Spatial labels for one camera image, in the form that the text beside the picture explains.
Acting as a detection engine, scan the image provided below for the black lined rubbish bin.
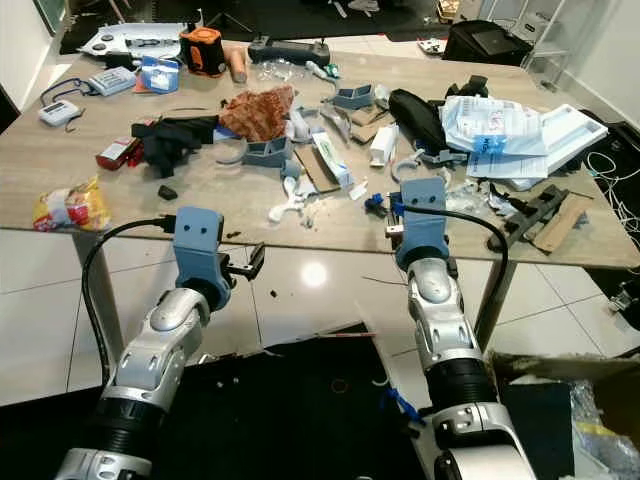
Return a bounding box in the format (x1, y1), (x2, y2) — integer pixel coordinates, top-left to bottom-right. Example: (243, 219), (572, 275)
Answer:
(0, 325), (421, 480)

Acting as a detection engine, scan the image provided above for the white curved plastic piece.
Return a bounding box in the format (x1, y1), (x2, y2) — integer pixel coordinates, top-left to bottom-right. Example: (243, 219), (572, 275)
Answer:
(268, 178), (316, 226)

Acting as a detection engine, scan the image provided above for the small white box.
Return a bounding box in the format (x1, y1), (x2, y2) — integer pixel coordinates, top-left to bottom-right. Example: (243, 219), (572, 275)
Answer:
(368, 125), (401, 168)

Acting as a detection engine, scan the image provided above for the white green toothpaste box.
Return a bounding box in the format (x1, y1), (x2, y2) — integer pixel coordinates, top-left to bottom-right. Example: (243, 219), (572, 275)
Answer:
(310, 132), (356, 189)

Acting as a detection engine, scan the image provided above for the brown cardboard strip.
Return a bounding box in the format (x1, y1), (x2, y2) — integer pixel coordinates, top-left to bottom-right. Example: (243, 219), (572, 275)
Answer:
(295, 147), (341, 194)

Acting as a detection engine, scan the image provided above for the black pouch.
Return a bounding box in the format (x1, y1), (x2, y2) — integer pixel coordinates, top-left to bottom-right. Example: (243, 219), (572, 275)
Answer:
(388, 88), (451, 156)

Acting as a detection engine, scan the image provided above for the white plastic mailer bag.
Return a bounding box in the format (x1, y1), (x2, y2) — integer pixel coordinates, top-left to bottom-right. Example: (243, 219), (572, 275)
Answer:
(440, 95), (551, 161)

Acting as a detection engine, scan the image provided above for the crumpled black cloth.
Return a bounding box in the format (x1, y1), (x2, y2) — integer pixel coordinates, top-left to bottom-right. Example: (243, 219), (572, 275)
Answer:
(132, 115), (221, 179)

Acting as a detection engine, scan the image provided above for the red patterned wrapper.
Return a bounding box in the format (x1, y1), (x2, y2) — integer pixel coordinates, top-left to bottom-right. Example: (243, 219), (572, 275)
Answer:
(218, 85), (297, 143)

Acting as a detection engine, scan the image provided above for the small red box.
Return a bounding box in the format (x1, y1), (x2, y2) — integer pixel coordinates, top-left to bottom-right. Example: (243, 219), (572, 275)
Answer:
(95, 135), (143, 171)

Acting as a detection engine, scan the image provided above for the brown cardboard piece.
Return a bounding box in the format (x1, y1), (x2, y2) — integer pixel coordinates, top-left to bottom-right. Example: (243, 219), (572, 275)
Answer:
(530, 192), (596, 253)

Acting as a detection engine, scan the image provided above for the yellow snack bag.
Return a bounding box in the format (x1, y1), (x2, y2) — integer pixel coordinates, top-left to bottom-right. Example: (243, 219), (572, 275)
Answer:
(32, 178), (111, 233)

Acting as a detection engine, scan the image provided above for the blue tape strip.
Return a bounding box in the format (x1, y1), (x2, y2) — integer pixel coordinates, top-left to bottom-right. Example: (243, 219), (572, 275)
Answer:
(380, 388), (421, 426)

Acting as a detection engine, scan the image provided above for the clear plastic wrap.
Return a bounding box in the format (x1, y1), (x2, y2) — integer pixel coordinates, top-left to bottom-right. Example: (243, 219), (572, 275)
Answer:
(255, 58), (311, 86)

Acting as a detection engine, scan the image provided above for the beige cup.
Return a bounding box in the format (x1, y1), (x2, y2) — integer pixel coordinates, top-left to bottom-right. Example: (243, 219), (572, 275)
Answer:
(224, 45), (249, 83)

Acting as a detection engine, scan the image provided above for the dark grey remote controller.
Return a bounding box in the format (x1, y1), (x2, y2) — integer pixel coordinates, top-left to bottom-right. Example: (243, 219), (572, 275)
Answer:
(248, 36), (331, 66)

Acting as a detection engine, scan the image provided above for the black carrying case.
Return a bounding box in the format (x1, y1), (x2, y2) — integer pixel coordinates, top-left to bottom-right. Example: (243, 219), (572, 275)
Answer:
(443, 20), (533, 66)

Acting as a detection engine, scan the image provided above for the flat white box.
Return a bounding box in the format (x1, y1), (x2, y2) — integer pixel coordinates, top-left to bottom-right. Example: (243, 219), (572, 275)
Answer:
(465, 103), (611, 191)

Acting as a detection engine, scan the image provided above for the blue white tissue pack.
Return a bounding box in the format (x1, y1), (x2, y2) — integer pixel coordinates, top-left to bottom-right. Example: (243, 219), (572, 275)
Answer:
(138, 57), (183, 96)

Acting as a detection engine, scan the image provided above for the brown cardboard box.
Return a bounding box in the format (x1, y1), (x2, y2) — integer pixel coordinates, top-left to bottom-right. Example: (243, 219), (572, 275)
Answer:
(485, 350), (640, 480)

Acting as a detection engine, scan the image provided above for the orange black canister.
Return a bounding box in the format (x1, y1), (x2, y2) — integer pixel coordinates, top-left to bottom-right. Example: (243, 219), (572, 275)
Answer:
(178, 27), (227, 79)

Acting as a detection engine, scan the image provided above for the light wooden table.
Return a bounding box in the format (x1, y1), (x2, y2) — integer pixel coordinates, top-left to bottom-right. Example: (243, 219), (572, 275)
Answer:
(0, 35), (640, 351)

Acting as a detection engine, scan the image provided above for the white keypad device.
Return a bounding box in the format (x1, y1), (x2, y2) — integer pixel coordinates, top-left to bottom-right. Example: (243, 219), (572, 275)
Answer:
(85, 68), (139, 98)

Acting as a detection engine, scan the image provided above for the white plastic tray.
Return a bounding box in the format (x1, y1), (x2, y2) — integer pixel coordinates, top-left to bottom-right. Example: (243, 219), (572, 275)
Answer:
(82, 24), (191, 59)

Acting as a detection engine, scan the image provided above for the clear plastic bag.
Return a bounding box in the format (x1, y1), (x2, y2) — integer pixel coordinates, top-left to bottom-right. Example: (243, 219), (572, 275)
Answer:
(570, 380), (640, 480)

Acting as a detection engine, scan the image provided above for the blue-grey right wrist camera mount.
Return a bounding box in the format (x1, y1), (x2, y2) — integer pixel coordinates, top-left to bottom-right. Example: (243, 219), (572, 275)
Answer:
(395, 178), (452, 267)

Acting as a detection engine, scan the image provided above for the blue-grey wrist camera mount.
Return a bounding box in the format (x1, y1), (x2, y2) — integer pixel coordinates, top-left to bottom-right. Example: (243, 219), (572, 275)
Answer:
(395, 178), (452, 267)
(172, 208), (230, 301)

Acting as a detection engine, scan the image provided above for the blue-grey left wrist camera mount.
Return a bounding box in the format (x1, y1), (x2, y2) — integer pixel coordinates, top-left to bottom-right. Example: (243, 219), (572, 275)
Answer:
(172, 208), (230, 301)

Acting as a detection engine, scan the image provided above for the grey printed bracket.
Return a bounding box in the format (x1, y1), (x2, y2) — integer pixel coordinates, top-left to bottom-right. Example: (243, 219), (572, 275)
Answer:
(332, 84), (376, 111)
(240, 138), (296, 169)

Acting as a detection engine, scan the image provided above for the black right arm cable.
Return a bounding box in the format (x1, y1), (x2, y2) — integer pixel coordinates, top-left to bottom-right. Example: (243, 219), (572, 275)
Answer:
(410, 205), (509, 333)

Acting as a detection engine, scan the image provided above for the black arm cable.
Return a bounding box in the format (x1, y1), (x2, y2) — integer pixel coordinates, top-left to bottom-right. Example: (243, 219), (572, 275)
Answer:
(82, 215), (179, 386)
(410, 205), (509, 333)

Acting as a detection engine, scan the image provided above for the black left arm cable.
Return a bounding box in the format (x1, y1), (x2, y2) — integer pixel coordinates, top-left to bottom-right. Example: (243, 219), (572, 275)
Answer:
(82, 215), (179, 386)

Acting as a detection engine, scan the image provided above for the white device with blue lanyard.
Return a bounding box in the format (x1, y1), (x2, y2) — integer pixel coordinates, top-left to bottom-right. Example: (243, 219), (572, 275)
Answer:
(38, 78), (91, 128)

